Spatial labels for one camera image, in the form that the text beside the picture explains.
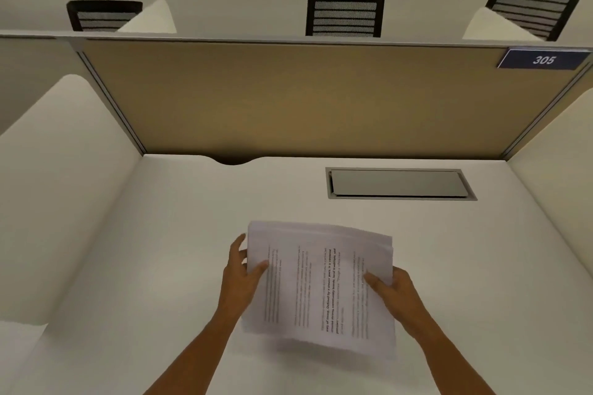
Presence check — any person's left hand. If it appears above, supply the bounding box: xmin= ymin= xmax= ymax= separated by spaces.
xmin=218 ymin=233 xmax=270 ymax=317

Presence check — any person's right hand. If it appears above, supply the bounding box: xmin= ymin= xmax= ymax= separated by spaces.
xmin=364 ymin=266 xmax=429 ymax=340

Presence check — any stack of printed paper sheets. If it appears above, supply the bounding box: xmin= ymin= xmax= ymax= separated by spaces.
xmin=240 ymin=221 xmax=397 ymax=360

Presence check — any person's left forearm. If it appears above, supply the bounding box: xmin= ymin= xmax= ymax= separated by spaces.
xmin=143 ymin=307 xmax=242 ymax=395

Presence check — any person's right forearm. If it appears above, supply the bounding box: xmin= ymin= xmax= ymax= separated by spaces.
xmin=414 ymin=316 xmax=497 ymax=395

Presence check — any tan fabric desk partition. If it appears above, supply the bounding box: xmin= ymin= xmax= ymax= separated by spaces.
xmin=69 ymin=35 xmax=593 ymax=161

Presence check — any white side divider panel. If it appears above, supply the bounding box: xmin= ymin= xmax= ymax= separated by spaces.
xmin=462 ymin=7 xmax=546 ymax=43
xmin=507 ymin=88 xmax=593 ymax=280
xmin=116 ymin=0 xmax=178 ymax=35
xmin=0 ymin=74 xmax=143 ymax=327

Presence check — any black mesh office chair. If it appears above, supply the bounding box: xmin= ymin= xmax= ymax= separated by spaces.
xmin=66 ymin=0 xmax=143 ymax=33
xmin=485 ymin=0 xmax=585 ymax=42
xmin=305 ymin=0 xmax=385 ymax=38

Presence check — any blue number plate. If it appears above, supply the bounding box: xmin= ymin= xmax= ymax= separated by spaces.
xmin=497 ymin=48 xmax=593 ymax=71

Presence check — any grey desk cable hatch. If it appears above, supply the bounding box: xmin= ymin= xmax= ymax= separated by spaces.
xmin=325 ymin=167 xmax=478 ymax=202

